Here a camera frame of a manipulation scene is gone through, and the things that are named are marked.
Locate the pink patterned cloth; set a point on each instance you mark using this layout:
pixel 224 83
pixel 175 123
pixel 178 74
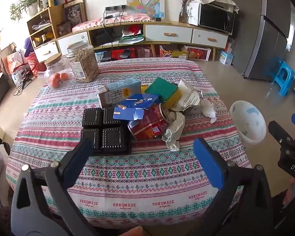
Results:
pixel 100 22

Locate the blue plastic stool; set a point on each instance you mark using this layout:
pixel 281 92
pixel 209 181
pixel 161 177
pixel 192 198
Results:
pixel 285 76

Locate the yellow packet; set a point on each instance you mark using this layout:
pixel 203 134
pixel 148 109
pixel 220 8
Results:
pixel 144 89

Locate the wooden shelf unit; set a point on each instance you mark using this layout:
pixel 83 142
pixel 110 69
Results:
pixel 46 22

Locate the patterned striped tablecloth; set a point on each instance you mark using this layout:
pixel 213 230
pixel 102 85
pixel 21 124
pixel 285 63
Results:
pixel 137 177

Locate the green potted plant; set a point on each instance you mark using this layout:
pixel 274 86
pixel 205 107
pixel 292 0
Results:
pixel 32 0

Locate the clear snack jar metal lid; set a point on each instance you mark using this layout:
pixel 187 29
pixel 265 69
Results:
pixel 84 64

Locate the colourful map board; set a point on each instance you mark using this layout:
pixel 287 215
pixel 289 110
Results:
pixel 147 7

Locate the white plastic basin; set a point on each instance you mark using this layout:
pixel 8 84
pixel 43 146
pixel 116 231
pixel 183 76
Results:
pixel 248 123

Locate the red metal can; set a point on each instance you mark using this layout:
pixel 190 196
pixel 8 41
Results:
pixel 147 125

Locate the green and yellow sponge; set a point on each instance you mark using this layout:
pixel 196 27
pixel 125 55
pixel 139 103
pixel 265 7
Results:
pixel 162 88

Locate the glass vase with twigs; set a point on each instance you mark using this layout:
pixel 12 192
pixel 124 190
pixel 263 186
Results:
pixel 183 14

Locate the clear storage box red contents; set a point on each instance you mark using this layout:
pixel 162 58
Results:
pixel 199 53

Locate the person's right hand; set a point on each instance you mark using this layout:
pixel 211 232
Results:
pixel 291 193

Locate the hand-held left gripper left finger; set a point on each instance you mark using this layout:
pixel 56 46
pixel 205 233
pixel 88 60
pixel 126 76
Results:
pixel 76 162

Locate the blue cardboard snack box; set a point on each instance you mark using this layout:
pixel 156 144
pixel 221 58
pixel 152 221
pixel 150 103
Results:
pixel 127 114

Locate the clear plastic wrapper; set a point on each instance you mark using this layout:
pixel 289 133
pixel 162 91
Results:
pixel 174 132

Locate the person's left hand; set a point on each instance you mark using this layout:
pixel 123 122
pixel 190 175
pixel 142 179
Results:
pixel 132 231

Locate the white printed paper wrapper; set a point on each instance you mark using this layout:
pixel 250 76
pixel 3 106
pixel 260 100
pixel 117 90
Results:
pixel 189 95

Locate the long wooden TV cabinet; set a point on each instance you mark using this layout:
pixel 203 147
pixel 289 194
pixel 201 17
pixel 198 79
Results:
pixel 167 33

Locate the glass jar with wooden lid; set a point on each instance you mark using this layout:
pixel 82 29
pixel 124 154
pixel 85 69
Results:
pixel 54 64

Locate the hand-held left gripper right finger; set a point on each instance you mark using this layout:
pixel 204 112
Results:
pixel 209 162

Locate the blue and white box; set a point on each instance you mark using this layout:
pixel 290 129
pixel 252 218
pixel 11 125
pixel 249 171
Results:
pixel 225 57

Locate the grey-blue milk carton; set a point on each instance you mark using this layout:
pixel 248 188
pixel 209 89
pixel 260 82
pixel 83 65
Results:
pixel 118 91

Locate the framed cat picture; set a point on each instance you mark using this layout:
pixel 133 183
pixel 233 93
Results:
pixel 73 14

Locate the black microwave oven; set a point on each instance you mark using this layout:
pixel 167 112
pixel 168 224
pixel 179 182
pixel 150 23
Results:
pixel 216 18

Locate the yellow cardboard box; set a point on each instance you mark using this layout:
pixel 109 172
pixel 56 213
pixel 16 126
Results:
pixel 173 52

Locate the white power strip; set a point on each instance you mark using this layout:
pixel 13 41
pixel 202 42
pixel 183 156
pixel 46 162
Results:
pixel 115 9

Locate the white crumpled tissue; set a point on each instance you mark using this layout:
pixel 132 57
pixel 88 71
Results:
pixel 209 108

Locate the grey refrigerator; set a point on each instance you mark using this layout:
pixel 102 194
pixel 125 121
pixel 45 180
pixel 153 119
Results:
pixel 263 41

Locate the black plastic compartment tray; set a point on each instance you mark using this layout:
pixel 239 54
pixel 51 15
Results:
pixel 110 137

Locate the orange fruit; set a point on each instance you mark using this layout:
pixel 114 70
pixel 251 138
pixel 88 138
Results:
pixel 55 81
pixel 64 76

